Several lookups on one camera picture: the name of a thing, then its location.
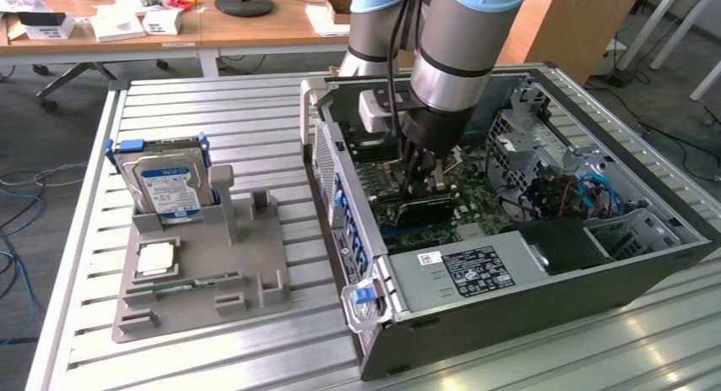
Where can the blue card retention latch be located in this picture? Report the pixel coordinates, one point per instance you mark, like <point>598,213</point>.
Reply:
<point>353,238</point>
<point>347,220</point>
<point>358,255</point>
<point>341,203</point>

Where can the wooden desk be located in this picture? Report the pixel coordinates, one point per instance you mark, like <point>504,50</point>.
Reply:
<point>112,47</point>

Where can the blue release latch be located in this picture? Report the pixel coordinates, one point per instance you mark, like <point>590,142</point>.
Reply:
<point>362,297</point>

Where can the small white labelled box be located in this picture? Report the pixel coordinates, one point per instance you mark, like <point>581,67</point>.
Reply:
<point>162,23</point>

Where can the black and white box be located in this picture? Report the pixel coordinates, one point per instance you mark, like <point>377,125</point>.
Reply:
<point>48,28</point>

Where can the grey wheeled desk leg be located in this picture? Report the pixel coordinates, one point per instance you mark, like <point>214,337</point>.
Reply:
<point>76,76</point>

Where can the green motherboard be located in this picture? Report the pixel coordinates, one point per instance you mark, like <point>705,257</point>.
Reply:
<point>478,205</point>

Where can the red packet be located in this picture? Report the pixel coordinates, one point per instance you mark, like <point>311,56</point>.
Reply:
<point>181,1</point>

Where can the CPU socket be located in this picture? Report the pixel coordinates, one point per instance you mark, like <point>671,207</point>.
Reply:
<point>394,175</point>

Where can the silver socket cover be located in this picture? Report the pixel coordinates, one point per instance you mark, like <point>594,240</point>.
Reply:
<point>458,159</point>

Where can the green graphics card black shroud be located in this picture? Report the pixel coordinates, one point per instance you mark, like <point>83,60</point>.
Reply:
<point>425,211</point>

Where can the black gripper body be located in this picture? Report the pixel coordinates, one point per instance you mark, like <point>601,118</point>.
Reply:
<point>440,129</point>

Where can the black power adapter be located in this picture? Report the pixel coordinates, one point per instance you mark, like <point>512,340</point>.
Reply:
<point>617,79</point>

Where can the white paper stack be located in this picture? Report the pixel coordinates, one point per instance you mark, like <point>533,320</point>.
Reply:
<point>323,21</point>

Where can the black round lamp base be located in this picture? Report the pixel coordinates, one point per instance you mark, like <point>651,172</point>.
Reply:
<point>245,4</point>

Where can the plain metal disk bay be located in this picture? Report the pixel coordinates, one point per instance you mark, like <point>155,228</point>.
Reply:
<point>631,235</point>

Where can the silver chipset heatsink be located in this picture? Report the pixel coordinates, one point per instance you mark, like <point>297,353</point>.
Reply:
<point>470,231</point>

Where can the grey power supply unit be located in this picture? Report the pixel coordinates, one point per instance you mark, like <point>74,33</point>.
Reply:
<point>428,281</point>

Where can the hard disk in blue caddy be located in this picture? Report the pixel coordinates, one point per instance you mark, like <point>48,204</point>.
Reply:
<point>163,188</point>

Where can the grey parts rack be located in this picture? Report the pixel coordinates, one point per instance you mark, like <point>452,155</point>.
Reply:
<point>214,256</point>

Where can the black open PC case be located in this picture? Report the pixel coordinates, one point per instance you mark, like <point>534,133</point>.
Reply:
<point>506,332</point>

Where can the green RAM stick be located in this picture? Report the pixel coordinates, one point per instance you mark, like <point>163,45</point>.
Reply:
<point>181,283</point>

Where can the wooden cabinet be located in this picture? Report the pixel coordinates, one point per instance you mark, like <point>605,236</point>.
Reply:
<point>574,28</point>

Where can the blue expansion slot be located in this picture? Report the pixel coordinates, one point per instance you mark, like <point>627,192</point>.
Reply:
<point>389,231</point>

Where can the open white box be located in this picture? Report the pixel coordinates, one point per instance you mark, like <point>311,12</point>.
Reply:
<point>115,28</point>

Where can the white table frame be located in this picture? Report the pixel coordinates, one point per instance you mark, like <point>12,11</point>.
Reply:
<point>665,53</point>

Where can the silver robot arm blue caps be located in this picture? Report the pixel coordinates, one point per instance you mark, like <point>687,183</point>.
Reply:
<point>462,40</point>

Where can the perforated metal disk bay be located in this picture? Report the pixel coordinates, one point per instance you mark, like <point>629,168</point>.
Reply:
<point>509,154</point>

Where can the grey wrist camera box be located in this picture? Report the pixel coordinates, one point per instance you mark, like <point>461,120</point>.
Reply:
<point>374,112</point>

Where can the silver CPU chip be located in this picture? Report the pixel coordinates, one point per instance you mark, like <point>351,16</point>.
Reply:
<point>157,260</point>

